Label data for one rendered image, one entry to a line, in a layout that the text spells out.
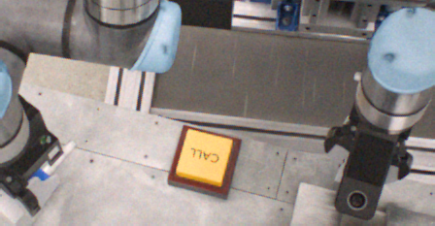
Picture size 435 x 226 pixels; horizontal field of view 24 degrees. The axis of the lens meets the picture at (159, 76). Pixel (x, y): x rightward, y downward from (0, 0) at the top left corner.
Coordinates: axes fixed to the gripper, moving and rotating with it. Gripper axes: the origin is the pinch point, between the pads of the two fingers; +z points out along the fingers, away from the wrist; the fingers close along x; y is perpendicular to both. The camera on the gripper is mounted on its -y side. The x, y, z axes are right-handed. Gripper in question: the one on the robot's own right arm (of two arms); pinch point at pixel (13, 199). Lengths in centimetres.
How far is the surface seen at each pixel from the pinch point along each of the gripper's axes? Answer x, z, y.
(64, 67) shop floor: 41, 85, 38
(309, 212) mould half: -29.7, -4.3, 21.2
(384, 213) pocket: -36.4, -2.3, 27.5
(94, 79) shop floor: 34, 85, 40
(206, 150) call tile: -14.1, 0.9, 20.8
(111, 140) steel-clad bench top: -2.7, 4.7, 14.8
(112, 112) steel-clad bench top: -0.1, 4.7, 17.9
